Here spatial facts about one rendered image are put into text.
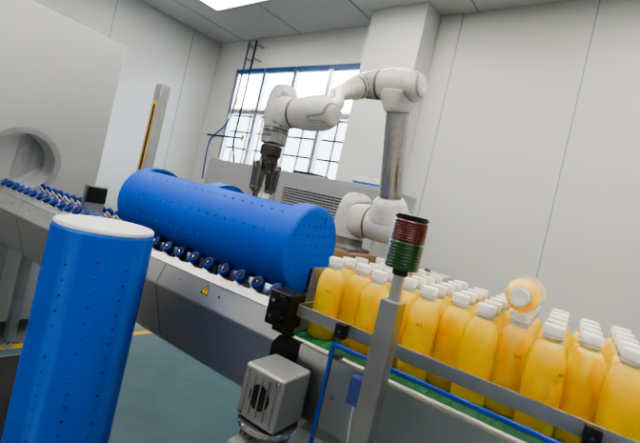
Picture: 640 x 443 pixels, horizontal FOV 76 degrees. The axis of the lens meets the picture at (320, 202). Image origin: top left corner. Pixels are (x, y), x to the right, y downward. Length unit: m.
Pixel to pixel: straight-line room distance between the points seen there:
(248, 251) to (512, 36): 3.61
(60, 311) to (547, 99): 3.76
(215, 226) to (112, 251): 0.31
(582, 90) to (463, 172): 1.14
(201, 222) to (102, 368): 0.51
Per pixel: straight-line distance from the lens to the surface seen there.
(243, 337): 1.32
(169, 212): 1.57
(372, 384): 0.82
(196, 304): 1.44
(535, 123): 4.06
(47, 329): 1.38
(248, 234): 1.28
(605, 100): 4.03
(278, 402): 0.97
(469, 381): 0.94
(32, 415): 1.48
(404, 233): 0.75
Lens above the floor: 1.25
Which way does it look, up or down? level
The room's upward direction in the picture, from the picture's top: 13 degrees clockwise
